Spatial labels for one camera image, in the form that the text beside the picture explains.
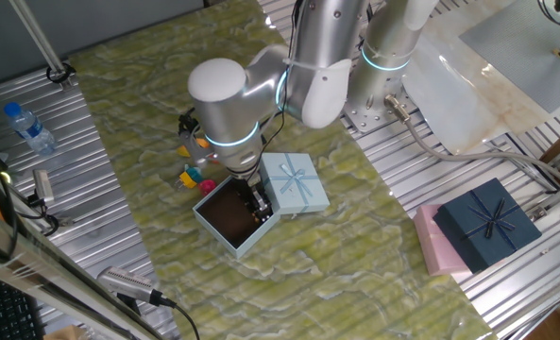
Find light blue gift box base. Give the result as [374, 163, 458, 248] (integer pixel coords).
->
[192, 175, 281, 260]

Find green marble pattern mat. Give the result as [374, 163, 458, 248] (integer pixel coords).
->
[69, 0, 498, 340]

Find silver tripod pole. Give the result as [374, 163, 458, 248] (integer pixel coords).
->
[8, 0, 76, 92]

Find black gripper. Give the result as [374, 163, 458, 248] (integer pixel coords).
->
[229, 173, 274, 223]

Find thin black looped cable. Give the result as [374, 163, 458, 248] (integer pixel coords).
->
[536, 0, 560, 28]

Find silver aluminium rail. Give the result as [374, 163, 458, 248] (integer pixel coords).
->
[527, 139, 560, 223]

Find beige flat sheet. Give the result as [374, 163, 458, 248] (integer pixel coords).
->
[399, 0, 560, 156]

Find black keyboard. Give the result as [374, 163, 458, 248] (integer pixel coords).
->
[0, 271, 45, 340]

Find grey studded baseplate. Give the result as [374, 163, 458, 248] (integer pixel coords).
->
[459, 0, 560, 113]

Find black cable clip bundle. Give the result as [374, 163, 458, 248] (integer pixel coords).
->
[177, 106, 201, 139]

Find yellow orange toy mango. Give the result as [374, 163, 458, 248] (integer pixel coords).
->
[175, 137, 212, 159]

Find dark blue gift box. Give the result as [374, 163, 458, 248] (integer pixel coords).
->
[433, 177, 543, 274]

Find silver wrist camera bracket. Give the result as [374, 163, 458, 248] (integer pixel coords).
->
[178, 130, 220, 170]

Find aluminium frame bar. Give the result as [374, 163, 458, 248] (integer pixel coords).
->
[0, 155, 167, 340]

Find grey cable with metal plug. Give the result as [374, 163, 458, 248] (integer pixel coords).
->
[383, 93, 560, 188]

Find white ridged device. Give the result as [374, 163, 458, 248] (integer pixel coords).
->
[96, 265, 161, 303]

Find pink flat object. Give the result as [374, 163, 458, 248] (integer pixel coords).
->
[412, 203, 474, 278]

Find silver robot mounting plate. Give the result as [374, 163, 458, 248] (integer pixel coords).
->
[339, 77, 422, 134]

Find light blue gift box lid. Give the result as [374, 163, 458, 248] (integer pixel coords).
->
[259, 151, 331, 216]

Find clear plastic water bottle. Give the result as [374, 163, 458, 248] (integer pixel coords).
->
[3, 101, 58, 157]

